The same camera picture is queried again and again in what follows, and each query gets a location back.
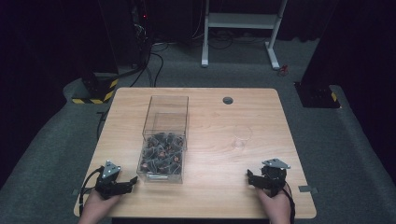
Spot pile of dark packets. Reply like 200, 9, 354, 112
139, 132, 187, 175

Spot small red object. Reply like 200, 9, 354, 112
276, 63, 290, 77

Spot person's left hand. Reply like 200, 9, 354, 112
78, 188, 121, 224

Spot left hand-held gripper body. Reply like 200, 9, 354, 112
94, 160, 125, 201

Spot white metal stand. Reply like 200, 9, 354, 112
201, 0, 288, 71

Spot black floor cable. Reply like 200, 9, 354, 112
130, 50, 165, 89

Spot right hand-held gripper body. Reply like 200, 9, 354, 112
260, 158, 291, 198

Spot black stand base yellow stripes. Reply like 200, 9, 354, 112
71, 72, 120, 105

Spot clear plastic box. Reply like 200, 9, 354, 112
135, 94, 191, 185

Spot bundle of dark cables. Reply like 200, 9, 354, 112
130, 0, 153, 68

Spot person's right hand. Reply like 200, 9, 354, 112
255, 187, 292, 224

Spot clear glass cup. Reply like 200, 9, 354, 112
232, 123, 254, 150

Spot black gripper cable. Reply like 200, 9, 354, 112
78, 165, 106, 217
281, 181, 297, 224

